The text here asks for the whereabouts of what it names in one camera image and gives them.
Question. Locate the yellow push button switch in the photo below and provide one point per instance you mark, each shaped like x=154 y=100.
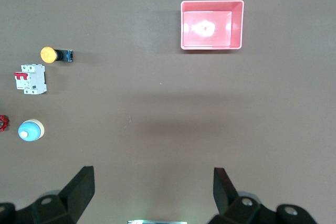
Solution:
x=48 y=54

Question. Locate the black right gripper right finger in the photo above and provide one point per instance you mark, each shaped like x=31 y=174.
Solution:
x=223 y=195

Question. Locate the blue dome call bell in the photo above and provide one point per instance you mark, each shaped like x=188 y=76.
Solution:
x=30 y=130

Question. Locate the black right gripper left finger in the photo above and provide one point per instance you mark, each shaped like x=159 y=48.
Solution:
x=76 y=192

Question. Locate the pink plastic bin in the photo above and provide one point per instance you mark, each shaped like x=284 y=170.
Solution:
x=207 y=28

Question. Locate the white circuit breaker red levers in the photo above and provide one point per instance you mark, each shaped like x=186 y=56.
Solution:
x=34 y=82

